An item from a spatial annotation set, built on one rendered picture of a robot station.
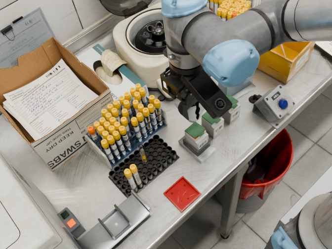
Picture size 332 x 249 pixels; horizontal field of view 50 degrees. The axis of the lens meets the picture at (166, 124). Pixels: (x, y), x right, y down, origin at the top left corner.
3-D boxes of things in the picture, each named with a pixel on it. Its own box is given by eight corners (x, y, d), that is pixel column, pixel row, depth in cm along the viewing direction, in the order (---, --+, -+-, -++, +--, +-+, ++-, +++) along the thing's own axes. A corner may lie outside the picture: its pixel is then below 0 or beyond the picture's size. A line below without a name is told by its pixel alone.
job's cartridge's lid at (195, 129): (197, 140, 87) (196, 139, 87) (184, 131, 90) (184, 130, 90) (208, 131, 88) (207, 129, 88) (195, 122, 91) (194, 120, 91)
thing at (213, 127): (213, 139, 97) (213, 126, 91) (201, 129, 99) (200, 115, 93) (223, 130, 98) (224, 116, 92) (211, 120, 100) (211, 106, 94)
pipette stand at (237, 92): (229, 104, 102) (231, 82, 94) (214, 90, 106) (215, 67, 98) (255, 88, 105) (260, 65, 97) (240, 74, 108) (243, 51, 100)
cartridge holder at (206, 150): (201, 164, 93) (201, 157, 90) (178, 143, 97) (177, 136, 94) (216, 151, 95) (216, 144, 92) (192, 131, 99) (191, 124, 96)
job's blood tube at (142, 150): (145, 167, 93) (140, 149, 85) (143, 164, 94) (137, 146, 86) (149, 164, 94) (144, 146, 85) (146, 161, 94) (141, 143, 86)
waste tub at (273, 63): (285, 85, 104) (292, 62, 96) (248, 64, 110) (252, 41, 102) (310, 59, 109) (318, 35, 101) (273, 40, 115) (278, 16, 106)
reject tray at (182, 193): (181, 213, 86) (181, 212, 86) (163, 194, 89) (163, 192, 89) (201, 194, 88) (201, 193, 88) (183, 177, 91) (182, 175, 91)
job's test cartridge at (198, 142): (197, 154, 93) (197, 142, 88) (185, 143, 95) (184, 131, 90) (208, 145, 94) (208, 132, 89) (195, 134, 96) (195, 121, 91)
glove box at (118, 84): (122, 119, 103) (115, 99, 95) (77, 76, 114) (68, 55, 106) (154, 95, 107) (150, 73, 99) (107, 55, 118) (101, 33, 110)
